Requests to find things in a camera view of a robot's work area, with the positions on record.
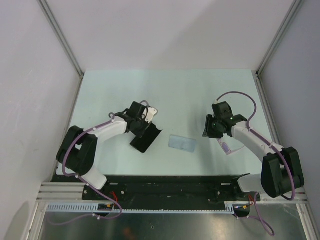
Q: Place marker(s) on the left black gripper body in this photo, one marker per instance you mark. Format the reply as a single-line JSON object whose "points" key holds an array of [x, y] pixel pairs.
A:
{"points": [[141, 127]]}

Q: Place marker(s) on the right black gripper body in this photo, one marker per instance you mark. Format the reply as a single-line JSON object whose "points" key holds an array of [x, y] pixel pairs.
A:
{"points": [[212, 128]]}

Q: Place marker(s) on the pink purple sunglasses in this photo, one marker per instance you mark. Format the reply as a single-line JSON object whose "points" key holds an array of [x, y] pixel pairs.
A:
{"points": [[226, 149]]}

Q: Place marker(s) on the black glasses case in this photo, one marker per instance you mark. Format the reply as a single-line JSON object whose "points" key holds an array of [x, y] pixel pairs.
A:
{"points": [[143, 143]]}

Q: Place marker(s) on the light blue cleaning cloth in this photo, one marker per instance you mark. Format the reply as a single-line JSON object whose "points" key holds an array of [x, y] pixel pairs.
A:
{"points": [[182, 143]]}

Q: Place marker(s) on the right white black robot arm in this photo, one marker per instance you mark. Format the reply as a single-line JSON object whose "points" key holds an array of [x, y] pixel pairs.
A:
{"points": [[281, 171]]}

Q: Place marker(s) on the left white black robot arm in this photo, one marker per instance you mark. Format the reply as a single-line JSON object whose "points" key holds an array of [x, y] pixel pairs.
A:
{"points": [[79, 148]]}

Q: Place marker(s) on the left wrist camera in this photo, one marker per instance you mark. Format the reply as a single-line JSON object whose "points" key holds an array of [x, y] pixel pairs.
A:
{"points": [[149, 113]]}

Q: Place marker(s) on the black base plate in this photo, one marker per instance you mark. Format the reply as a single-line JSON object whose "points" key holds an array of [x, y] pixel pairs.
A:
{"points": [[218, 188]]}

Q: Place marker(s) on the white slotted cable duct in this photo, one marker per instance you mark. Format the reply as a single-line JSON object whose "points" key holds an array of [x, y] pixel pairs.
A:
{"points": [[164, 207]]}

